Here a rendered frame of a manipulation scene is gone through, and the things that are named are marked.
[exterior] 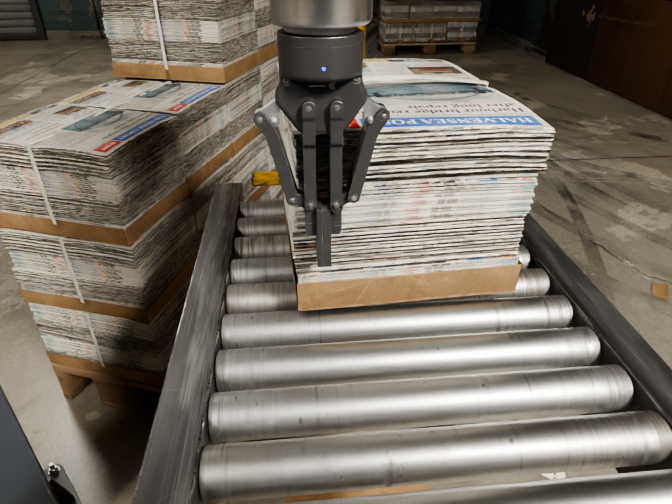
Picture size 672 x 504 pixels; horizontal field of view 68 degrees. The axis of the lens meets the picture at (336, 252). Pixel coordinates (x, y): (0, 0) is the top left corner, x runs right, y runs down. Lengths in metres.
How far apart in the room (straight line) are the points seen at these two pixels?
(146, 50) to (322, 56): 1.31
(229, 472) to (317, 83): 0.35
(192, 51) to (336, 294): 1.15
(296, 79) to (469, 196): 0.25
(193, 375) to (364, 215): 0.26
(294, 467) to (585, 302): 0.43
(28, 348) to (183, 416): 1.55
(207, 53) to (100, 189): 0.61
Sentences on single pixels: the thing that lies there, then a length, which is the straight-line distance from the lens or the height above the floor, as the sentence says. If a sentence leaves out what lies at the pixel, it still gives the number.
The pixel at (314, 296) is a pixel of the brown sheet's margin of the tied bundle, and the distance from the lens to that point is 0.61.
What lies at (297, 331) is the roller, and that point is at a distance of 0.62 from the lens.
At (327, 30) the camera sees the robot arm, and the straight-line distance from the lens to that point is 0.44.
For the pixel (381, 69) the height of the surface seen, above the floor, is 1.03.
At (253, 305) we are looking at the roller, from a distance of 0.68.
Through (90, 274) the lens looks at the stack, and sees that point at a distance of 1.37.
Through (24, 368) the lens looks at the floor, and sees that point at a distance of 1.98.
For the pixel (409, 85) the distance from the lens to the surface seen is 0.73.
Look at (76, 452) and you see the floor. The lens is 1.65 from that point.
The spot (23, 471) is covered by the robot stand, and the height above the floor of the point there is 0.28.
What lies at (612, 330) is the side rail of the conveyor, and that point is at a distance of 0.69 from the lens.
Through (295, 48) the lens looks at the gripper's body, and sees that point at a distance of 0.44.
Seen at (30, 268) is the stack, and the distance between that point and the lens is 1.49.
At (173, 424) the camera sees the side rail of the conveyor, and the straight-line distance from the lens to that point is 0.53.
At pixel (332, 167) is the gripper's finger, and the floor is 1.01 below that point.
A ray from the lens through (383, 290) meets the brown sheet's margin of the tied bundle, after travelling 0.62.
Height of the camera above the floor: 1.20
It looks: 32 degrees down
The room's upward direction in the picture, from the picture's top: straight up
